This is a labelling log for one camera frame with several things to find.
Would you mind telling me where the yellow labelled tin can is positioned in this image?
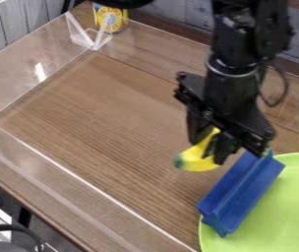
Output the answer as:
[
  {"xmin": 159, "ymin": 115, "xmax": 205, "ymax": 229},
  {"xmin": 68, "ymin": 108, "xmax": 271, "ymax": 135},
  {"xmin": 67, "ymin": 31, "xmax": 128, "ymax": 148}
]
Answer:
[{"xmin": 92, "ymin": 2, "xmax": 128, "ymax": 33}]

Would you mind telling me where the clear acrylic barrier wall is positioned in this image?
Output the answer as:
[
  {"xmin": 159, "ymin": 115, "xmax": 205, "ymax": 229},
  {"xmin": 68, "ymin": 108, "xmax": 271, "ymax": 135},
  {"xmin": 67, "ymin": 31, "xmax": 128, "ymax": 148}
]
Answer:
[{"xmin": 0, "ymin": 11, "xmax": 299, "ymax": 252}]

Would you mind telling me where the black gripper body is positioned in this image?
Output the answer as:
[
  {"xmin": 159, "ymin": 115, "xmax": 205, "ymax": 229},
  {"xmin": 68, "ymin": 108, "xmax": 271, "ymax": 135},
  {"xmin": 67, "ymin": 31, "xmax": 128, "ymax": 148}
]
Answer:
[{"xmin": 175, "ymin": 72, "xmax": 275, "ymax": 157}]

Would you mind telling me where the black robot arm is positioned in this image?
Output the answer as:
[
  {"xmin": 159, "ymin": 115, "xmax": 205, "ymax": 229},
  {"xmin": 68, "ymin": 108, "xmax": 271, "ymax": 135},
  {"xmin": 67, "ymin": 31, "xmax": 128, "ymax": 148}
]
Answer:
[{"xmin": 175, "ymin": 0, "xmax": 294, "ymax": 164}]

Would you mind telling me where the green plate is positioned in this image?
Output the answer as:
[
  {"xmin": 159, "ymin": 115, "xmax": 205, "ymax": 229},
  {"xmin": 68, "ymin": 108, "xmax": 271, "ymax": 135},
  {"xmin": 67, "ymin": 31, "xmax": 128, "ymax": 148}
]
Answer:
[{"xmin": 198, "ymin": 153, "xmax": 299, "ymax": 252}]

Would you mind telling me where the black cable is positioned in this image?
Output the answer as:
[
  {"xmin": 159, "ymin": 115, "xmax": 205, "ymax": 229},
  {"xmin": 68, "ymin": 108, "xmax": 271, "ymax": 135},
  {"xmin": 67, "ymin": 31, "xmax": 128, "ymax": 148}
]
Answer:
[{"xmin": 0, "ymin": 223, "xmax": 44, "ymax": 252}]

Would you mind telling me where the yellow toy banana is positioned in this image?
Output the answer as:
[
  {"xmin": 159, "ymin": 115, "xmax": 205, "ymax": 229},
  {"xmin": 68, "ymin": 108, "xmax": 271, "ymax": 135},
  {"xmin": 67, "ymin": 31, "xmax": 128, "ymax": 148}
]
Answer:
[{"xmin": 174, "ymin": 128, "xmax": 219, "ymax": 172}]

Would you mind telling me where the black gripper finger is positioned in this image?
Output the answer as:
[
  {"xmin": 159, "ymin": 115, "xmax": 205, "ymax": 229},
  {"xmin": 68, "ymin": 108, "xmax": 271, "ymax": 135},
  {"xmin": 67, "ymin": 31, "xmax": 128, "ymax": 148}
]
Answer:
[
  {"xmin": 201, "ymin": 129, "xmax": 243, "ymax": 165},
  {"xmin": 187, "ymin": 105, "xmax": 214, "ymax": 145}
]

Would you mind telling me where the blue plastic block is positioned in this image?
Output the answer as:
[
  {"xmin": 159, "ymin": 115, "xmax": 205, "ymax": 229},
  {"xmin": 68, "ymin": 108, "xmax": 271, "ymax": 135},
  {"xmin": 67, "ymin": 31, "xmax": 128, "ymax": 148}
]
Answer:
[{"xmin": 197, "ymin": 150, "xmax": 285, "ymax": 237}]

